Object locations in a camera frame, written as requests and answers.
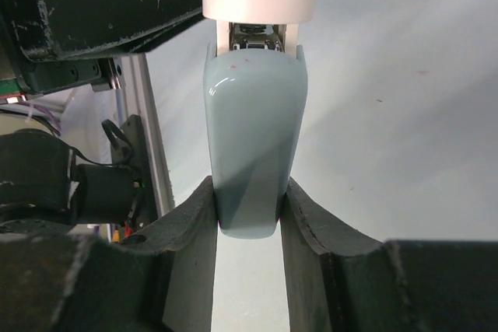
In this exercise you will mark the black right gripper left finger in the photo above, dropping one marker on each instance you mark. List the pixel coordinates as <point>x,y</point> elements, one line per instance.
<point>159,279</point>

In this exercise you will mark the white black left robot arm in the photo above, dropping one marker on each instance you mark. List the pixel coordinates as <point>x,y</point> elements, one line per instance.
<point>48,185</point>

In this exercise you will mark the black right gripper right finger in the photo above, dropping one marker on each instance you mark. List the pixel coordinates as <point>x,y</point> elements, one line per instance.
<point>339,279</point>

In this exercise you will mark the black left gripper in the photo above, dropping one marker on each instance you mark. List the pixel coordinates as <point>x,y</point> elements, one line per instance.
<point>52,45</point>

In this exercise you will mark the light blue white stapler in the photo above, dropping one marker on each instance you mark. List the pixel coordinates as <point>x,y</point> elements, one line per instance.
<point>255,85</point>

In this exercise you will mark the aluminium frame rail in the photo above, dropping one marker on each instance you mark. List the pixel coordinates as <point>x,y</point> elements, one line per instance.
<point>136,97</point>

